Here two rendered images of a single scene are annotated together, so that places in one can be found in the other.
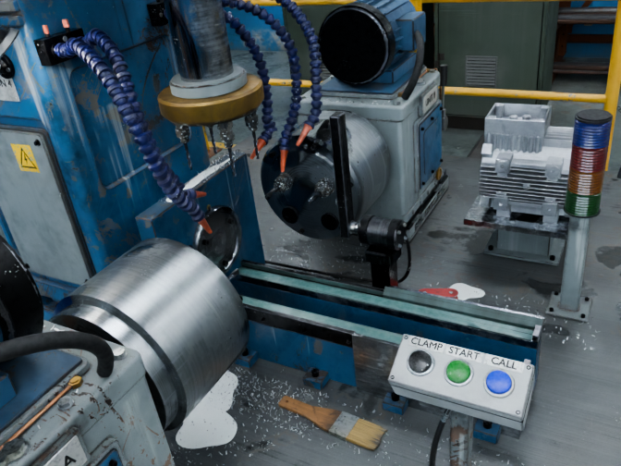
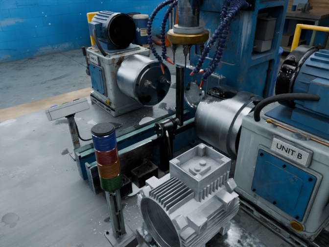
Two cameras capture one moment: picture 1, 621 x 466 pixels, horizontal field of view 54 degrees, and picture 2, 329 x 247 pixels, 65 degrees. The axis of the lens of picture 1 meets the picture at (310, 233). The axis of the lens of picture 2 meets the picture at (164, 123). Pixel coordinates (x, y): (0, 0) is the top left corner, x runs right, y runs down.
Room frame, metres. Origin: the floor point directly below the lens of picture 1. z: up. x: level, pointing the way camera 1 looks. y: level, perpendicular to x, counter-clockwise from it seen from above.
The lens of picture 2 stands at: (1.32, -0.99, 1.55)
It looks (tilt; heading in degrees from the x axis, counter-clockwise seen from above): 30 degrees down; 110
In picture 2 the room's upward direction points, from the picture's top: 1 degrees counter-clockwise
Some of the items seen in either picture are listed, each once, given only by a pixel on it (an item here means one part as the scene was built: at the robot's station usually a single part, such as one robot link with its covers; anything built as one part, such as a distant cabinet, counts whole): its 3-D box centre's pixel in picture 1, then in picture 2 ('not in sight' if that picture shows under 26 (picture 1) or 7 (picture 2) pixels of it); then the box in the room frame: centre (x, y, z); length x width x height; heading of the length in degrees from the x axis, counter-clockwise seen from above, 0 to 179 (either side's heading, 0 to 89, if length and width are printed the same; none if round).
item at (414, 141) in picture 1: (377, 145); (301, 166); (1.52, -0.21, 0.99); 0.35 x 0.31 x 0.37; 148
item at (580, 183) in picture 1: (585, 177); (108, 165); (0.98, -0.51, 1.10); 0.06 x 0.06 x 0.04
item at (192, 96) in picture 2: (219, 241); (194, 96); (1.06, 0.18, 1.02); 0.15 x 0.02 x 0.15; 148
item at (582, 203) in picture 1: (582, 199); (110, 177); (0.98, -0.51, 1.05); 0.06 x 0.06 x 0.04
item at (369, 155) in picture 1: (332, 167); (237, 123); (1.29, -0.07, 1.04); 0.41 x 0.25 x 0.25; 148
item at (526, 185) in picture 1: (533, 168); (187, 205); (1.20, -0.51, 1.02); 0.20 x 0.19 x 0.19; 60
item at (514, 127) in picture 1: (517, 128); (199, 171); (1.23, -0.47, 1.11); 0.12 x 0.11 x 0.07; 60
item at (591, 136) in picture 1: (591, 130); (104, 137); (0.98, -0.51, 1.19); 0.06 x 0.06 x 0.04
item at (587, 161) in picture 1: (589, 154); (106, 152); (0.98, -0.51, 1.14); 0.06 x 0.06 x 0.04
